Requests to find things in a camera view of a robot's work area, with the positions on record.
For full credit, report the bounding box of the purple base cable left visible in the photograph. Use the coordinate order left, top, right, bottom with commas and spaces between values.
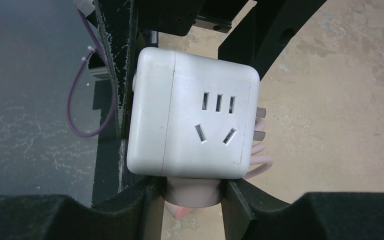
66, 9, 117, 138

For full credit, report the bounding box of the white cube power socket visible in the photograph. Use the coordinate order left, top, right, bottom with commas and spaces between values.
126, 47, 261, 179

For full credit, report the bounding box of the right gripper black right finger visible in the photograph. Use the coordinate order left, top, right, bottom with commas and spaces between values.
221, 179, 384, 240

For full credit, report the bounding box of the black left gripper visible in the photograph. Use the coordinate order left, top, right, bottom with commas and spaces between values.
94, 0, 326, 139

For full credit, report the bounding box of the pink round socket with cord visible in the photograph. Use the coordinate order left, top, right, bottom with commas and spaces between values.
160, 116, 274, 219

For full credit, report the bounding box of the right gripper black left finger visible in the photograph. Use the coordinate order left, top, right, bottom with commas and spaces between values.
0, 177, 166, 240

